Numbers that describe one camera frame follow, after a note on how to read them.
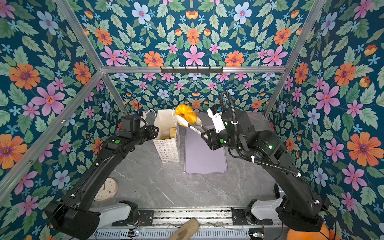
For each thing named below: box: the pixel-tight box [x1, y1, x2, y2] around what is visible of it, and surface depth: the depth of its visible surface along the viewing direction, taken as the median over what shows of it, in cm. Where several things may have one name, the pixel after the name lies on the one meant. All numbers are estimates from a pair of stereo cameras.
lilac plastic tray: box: [184, 127, 227, 174], surface depth 96 cm
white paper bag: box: [152, 109, 180, 163], surface depth 84 cm
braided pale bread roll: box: [169, 127, 177, 139], surface depth 92 cm
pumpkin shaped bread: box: [174, 104, 197, 128], surface depth 68 cm
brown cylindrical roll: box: [168, 218, 200, 240], surface depth 69 cm
